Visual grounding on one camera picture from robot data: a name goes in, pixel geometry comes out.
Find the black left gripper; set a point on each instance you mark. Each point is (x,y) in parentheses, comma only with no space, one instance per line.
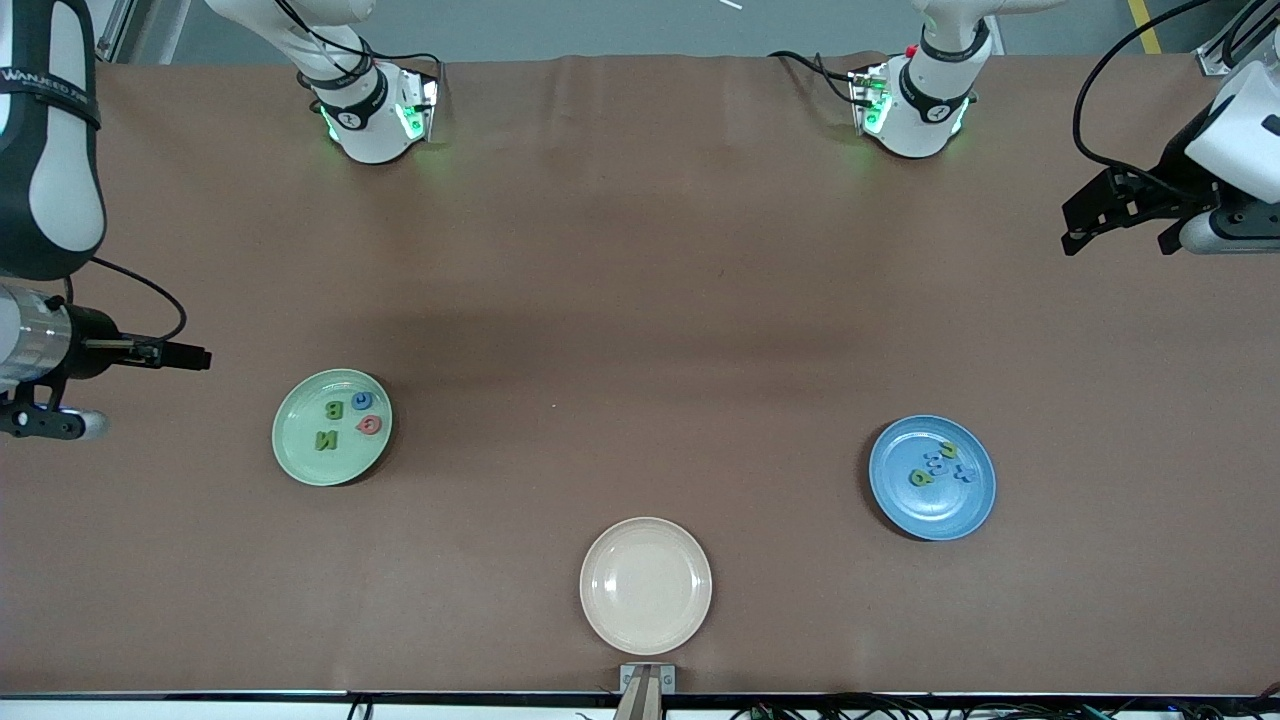
(1172,178)

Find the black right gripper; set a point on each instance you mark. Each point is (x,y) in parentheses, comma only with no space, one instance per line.
(91,341)

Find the green capital letter B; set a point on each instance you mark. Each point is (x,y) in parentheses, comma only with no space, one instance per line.
(335,408)

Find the green capital letter N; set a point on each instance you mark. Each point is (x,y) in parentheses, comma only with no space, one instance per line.
(326,440)

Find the blue capital letter G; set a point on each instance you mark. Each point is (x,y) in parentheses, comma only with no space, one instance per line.
(356,400)

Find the red capital letter Q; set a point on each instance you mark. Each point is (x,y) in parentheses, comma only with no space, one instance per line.
(364,426)

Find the blue small letter m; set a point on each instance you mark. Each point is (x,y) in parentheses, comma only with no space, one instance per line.
(938,464)

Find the green small letter q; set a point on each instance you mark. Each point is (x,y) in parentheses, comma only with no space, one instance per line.
(921,477)

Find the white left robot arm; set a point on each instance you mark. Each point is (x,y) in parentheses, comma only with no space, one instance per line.
(930,80)

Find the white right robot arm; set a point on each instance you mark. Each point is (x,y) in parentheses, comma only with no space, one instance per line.
(65,190)

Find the light green plate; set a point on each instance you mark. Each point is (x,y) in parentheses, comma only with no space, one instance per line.
(300,460)

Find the brown table cover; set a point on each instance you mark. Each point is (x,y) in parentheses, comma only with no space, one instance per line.
(200,600)

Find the silver base connector box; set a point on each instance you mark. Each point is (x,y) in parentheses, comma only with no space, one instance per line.
(868,100)
(418,105)

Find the blue plate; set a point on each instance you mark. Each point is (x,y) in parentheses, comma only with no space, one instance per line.
(930,515)

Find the beige plate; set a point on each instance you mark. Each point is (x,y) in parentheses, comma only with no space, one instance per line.
(646,586)

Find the aluminium frame post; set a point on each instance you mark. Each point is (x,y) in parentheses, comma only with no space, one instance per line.
(1212,63)

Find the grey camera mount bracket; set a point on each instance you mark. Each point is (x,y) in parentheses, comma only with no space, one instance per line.
(630,680)

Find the brown camera pole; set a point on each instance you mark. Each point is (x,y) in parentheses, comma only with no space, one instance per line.
(645,702)

